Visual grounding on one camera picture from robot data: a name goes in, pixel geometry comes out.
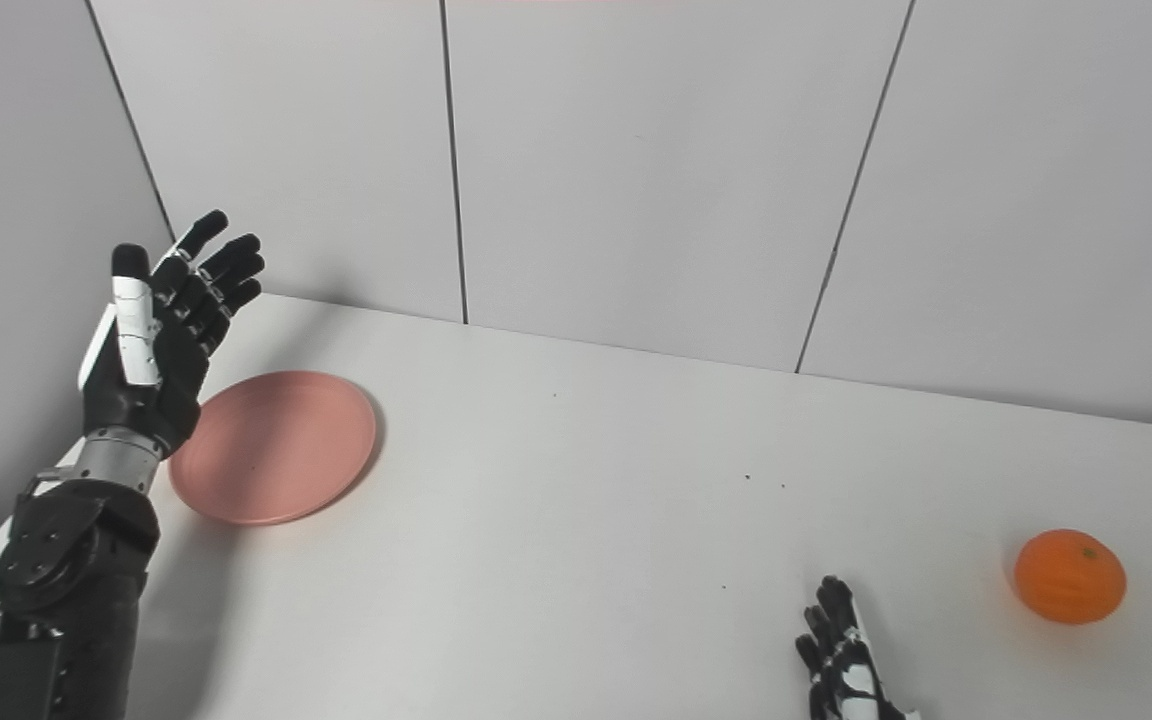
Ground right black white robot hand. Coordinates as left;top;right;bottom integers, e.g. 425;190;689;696
795;575;922;720

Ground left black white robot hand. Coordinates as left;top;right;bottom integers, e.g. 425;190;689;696
78;209;266;459

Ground pink round plate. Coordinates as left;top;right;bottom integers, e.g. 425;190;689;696
168;371;378;527

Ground orange fruit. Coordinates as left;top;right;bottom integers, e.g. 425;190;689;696
1013;528;1128;626

